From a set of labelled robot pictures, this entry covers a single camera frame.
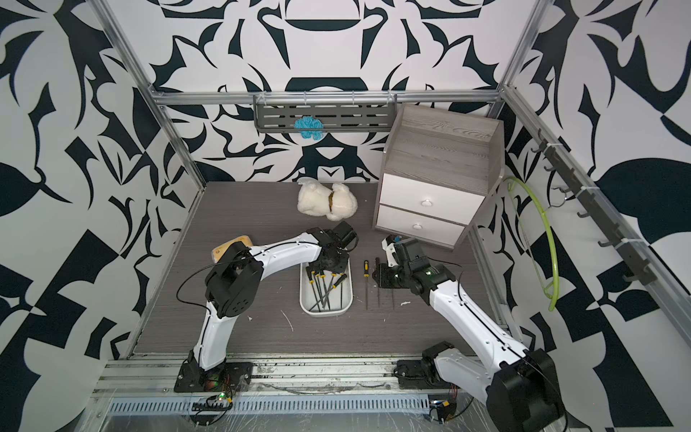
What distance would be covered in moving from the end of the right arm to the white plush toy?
37 cm

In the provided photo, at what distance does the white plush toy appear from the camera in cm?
104

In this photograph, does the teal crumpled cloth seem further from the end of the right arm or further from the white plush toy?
the end of the right arm

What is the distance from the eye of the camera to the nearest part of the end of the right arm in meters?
0.57
